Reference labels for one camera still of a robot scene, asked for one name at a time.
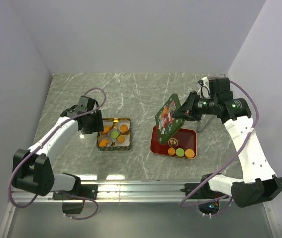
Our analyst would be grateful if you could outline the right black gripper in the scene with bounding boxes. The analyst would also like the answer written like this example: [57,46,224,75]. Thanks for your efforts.
[172,90,218,122]

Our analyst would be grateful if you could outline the orange fish cookie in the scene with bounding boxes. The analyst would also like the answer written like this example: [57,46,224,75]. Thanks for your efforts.
[102,126,111,134]
[98,139,110,147]

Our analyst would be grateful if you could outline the green round cookie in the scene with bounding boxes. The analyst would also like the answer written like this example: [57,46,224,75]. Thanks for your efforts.
[176,148,185,157]
[111,130,120,139]

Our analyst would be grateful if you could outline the orange round chip cookie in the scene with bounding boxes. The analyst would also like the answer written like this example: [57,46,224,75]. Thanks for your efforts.
[120,124,129,133]

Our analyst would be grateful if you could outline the orange swirl cookie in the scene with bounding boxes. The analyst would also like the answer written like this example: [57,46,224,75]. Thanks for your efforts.
[117,135,126,144]

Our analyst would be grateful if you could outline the gold tin lid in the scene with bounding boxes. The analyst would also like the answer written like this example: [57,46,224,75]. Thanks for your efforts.
[155,93,185,145]

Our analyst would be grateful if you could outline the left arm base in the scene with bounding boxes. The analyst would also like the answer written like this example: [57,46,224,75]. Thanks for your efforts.
[52,184,99,220]

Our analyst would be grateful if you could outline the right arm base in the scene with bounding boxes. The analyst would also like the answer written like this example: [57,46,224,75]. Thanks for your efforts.
[187,184,229,218]

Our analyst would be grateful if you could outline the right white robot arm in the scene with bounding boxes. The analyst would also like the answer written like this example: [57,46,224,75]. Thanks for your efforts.
[173,77,282,208]

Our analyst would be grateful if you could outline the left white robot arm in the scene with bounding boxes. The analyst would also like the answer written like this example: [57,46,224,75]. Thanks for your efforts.
[11,96,103,199]

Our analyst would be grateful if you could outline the white paper cup centre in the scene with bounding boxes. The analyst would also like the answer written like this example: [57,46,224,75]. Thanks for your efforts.
[107,128,120,143]

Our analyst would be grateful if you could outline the white paper cup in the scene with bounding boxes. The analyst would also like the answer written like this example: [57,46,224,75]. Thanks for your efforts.
[107,128,120,143]
[116,120,130,133]
[115,135,130,147]

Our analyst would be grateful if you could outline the square cookie tin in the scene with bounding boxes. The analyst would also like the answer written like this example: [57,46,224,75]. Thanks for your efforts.
[96,118,132,151]

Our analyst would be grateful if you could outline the white paper cup top right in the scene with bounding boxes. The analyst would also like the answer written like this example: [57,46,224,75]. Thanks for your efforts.
[116,120,130,133]

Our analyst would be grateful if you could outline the white paper cup bottom right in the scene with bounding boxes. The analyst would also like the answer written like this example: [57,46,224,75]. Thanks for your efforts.
[115,135,130,147]

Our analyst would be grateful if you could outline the red lacquer tray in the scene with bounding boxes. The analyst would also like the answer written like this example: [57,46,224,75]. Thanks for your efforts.
[150,126,197,159]

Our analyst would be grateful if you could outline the aluminium rail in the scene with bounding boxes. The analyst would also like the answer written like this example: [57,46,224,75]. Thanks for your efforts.
[12,180,199,203]

